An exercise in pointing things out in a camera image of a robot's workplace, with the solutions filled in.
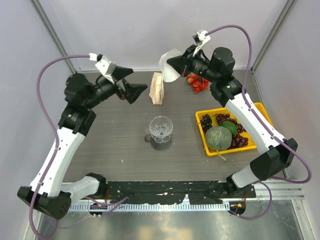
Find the purple grape bunch upper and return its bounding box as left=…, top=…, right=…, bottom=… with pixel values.
left=215, top=113, right=245, bottom=134

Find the coffee filter paper pack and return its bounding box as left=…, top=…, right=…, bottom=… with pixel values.
left=149, top=72, right=164, bottom=106

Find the white paper coffee filter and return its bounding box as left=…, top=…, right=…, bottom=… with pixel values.
left=158, top=48, right=182, bottom=83

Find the white slotted cable duct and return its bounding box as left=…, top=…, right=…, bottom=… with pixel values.
left=67, top=200, right=230, bottom=213

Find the purple grape bunch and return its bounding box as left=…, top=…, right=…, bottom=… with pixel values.
left=215, top=113, right=245, bottom=134
left=228, top=133, right=249, bottom=150

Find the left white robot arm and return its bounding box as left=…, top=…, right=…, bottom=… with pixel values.
left=17, top=66, right=148, bottom=220

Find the grey glass coffee server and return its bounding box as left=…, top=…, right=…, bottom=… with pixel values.
left=144, top=134, right=172, bottom=151

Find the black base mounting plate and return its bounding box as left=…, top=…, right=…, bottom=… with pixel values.
left=90, top=180, right=256, bottom=205

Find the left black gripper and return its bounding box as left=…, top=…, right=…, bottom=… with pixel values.
left=85, top=66, right=148, bottom=109

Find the purple grape bunch lower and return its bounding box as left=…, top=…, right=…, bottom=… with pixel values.
left=228, top=133, right=249, bottom=150

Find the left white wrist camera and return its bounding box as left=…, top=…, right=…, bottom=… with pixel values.
left=89, top=53, right=117, bottom=84

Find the black grape bunch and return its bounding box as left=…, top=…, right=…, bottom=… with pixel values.
left=200, top=114, right=213, bottom=133

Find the clear plastic coffee dripper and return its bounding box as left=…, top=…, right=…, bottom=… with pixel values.
left=148, top=116, right=173, bottom=143

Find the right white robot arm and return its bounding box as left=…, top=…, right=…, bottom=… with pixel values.
left=164, top=44, right=298, bottom=197

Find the yellow plastic tray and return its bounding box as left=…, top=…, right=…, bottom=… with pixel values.
left=194, top=101, right=276, bottom=157

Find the netted green melon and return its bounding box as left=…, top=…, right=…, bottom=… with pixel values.
left=205, top=126, right=232, bottom=150

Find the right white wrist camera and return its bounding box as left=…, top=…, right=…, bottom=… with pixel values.
left=192, top=29, right=211, bottom=57

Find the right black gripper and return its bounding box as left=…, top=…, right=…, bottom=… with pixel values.
left=167, top=44, right=219, bottom=84

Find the green lime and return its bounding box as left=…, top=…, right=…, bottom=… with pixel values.
left=219, top=120, right=238, bottom=135

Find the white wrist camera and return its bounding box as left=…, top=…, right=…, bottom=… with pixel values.
left=192, top=29, right=211, bottom=57
left=89, top=53, right=117, bottom=84

